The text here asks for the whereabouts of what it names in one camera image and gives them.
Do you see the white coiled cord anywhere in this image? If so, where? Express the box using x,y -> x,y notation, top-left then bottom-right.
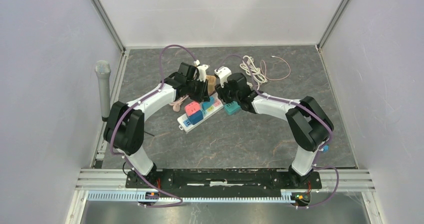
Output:
240,55 -> 269,86

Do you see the pink coiled cable with plug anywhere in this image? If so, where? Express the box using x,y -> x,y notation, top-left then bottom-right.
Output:
169,94 -> 190,113

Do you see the grey microphone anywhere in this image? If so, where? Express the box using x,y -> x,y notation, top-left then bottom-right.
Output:
95,60 -> 112,122

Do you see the thin pink charger cable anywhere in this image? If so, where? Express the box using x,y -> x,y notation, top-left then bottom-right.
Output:
259,55 -> 292,82

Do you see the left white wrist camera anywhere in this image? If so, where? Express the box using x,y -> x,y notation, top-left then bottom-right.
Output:
193,60 -> 210,82

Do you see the white multicolour power strip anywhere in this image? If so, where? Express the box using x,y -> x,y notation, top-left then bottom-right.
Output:
177,93 -> 224,133

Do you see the beige cube adapter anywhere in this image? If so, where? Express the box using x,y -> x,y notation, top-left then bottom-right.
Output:
206,75 -> 217,96

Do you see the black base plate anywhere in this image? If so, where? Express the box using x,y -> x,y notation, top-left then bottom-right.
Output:
146,168 -> 322,198

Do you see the light blue cable duct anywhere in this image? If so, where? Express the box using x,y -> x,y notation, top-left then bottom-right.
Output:
87,190 -> 295,204

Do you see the teal power strip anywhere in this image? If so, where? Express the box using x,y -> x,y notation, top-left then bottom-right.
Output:
223,101 -> 241,116

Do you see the red-pink cube adapter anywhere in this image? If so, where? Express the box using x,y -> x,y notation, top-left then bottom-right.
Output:
184,101 -> 201,117

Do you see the dark blue cube adapter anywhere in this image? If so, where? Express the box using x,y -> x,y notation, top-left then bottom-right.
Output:
187,110 -> 204,125

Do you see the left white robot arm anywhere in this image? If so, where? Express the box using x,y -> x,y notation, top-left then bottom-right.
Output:
103,61 -> 210,188

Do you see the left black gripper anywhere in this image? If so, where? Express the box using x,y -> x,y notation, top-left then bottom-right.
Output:
185,77 -> 209,103

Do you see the light blue plug adapter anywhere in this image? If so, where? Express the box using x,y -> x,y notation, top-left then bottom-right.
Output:
201,96 -> 215,111

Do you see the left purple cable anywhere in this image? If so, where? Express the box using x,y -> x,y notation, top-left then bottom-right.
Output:
108,44 -> 200,209

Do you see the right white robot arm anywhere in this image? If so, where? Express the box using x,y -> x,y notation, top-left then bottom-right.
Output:
215,69 -> 334,188

